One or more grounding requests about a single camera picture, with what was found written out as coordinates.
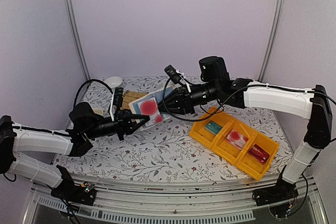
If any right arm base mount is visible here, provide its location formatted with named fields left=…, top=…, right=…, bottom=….
left=252, top=174, right=309, bottom=220

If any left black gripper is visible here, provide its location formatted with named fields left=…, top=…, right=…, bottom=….
left=85, top=109, right=150, bottom=141

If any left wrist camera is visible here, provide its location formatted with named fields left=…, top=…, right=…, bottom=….
left=109, top=87, right=124, bottom=122

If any aluminium frame post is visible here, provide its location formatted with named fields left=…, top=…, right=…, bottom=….
left=64, top=0, right=90, bottom=80
left=257, top=0, right=285, bottom=82

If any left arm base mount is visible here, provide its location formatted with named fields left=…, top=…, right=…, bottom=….
left=51, top=165, right=97, bottom=206

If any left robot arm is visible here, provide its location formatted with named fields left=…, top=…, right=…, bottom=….
left=1, top=102, right=150, bottom=200

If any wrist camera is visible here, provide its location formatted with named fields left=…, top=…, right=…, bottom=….
left=164, top=65, right=192, bottom=93
left=109, top=87, right=124, bottom=122

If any woven bamboo tray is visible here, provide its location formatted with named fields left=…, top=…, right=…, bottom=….
left=121, top=90, right=148, bottom=109

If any small white bowl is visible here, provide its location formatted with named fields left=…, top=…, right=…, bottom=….
left=104, top=77, right=123, bottom=89

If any white ceramic mug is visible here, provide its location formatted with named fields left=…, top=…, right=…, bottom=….
left=92, top=108, right=104, bottom=116

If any pink circle card stack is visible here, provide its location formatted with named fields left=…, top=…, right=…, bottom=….
left=226, top=130, right=248, bottom=150

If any right aluminium frame post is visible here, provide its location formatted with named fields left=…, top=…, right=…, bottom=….
left=257, top=0, right=285, bottom=82

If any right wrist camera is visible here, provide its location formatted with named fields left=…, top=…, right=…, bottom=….
left=164, top=65, right=192, bottom=93

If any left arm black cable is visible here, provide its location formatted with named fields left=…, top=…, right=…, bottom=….
left=72, top=79, right=115, bottom=109

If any teal VIP card stack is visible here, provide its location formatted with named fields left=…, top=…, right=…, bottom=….
left=205, top=121, right=223, bottom=135

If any front aluminium rail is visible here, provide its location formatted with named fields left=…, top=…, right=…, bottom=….
left=22, top=175, right=329, bottom=224

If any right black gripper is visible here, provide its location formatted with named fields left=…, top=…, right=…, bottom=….
left=158, top=80, right=220, bottom=114

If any left aluminium frame post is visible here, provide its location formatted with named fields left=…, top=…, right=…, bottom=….
left=64, top=0, right=90, bottom=80

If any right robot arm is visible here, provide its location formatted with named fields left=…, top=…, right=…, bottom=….
left=158, top=56, right=335, bottom=201

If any red card stack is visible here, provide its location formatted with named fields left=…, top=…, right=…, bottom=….
left=248, top=144, right=269, bottom=164

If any yellow three-compartment bin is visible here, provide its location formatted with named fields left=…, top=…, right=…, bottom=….
left=190, top=107, right=279, bottom=180

